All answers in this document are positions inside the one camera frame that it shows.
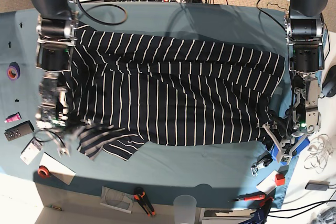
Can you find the pink tube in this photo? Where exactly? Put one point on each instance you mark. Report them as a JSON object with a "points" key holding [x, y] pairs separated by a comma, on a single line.
{"points": [[13, 118]]}

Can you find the red tape roll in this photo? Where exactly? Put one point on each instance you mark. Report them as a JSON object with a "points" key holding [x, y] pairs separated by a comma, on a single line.
{"points": [[43, 172]]}

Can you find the red orange screwdriver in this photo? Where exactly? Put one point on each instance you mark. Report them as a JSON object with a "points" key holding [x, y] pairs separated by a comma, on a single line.
{"points": [[249, 198]]}

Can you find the grey small box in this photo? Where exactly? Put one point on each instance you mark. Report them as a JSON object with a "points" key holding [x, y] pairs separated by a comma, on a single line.
{"points": [[317, 186]]}

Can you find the translucent plastic cup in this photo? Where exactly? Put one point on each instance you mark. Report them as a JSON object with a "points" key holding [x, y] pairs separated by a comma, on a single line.
{"points": [[184, 209]]}

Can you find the clear plastic bag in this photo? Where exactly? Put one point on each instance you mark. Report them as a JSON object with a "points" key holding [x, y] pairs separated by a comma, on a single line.
{"points": [[117, 200]]}

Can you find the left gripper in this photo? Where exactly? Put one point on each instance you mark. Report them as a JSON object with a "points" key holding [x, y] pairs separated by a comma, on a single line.
{"points": [[279, 131]]}

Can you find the navy white striped t-shirt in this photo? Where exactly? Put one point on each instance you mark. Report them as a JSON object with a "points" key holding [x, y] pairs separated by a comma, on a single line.
{"points": [[125, 90]]}

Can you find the purple tape roll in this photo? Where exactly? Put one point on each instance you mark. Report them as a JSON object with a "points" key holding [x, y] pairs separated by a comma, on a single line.
{"points": [[13, 71]]}

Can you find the blue box with black knob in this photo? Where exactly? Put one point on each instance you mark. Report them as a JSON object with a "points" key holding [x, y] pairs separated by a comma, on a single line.
{"points": [[287, 149]]}

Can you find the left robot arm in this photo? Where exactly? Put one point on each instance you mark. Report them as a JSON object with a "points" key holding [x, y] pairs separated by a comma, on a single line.
{"points": [[305, 28]]}

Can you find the white card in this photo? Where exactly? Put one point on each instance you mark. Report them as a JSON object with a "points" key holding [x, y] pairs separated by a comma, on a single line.
{"points": [[268, 184]]}

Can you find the black computer mouse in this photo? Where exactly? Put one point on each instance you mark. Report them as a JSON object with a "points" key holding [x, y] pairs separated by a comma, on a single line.
{"points": [[329, 84]]}

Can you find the blue black scissors handle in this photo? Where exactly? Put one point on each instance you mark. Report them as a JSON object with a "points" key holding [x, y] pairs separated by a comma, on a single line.
{"points": [[261, 214]]}

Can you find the white paper sheet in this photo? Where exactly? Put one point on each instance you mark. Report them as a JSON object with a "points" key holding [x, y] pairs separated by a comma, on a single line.
{"points": [[57, 169]]}

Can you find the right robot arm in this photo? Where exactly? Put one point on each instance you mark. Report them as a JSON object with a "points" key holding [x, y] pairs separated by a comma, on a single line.
{"points": [[56, 28]]}

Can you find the small red cube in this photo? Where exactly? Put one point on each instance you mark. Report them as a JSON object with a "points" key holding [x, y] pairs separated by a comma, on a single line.
{"points": [[280, 179]]}

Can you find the metal carabiner clip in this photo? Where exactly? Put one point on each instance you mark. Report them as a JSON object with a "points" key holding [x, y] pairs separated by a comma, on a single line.
{"points": [[261, 164]]}

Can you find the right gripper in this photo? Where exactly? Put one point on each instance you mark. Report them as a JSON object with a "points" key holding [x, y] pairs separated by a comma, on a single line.
{"points": [[60, 135]]}

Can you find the black remote control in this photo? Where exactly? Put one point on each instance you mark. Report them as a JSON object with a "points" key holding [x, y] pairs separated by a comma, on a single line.
{"points": [[19, 130]]}

